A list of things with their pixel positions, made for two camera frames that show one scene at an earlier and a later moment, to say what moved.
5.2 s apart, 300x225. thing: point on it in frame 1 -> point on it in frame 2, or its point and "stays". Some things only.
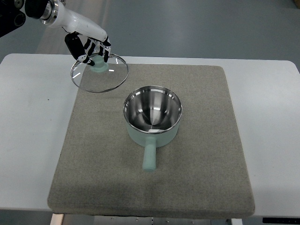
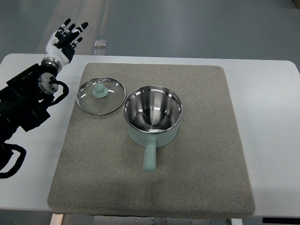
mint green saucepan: (152, 115) stays
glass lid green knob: (102, 77) -> (101, 95)
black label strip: (281, 220) stays
